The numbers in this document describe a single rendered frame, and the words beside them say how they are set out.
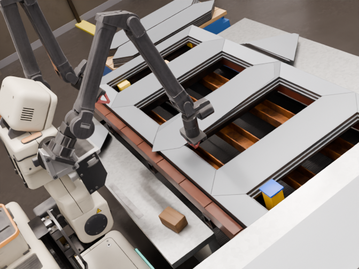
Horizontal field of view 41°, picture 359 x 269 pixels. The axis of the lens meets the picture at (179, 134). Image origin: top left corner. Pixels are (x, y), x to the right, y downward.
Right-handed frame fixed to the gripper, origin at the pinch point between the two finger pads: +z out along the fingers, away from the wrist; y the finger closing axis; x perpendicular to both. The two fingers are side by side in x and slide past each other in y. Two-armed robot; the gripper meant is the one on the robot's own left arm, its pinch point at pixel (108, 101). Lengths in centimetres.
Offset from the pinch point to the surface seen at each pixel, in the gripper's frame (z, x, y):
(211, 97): 30.6, -28.2, -22.7
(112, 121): 15.3, 7.5, 10.4
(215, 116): 27.2, -21.4, -35.1
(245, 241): -10, 8, -110
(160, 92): 27.1, -18.3, 7.4
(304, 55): 66, -75, -24
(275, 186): 17, -9, -89
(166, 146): 15.4, 1.5, -32.8
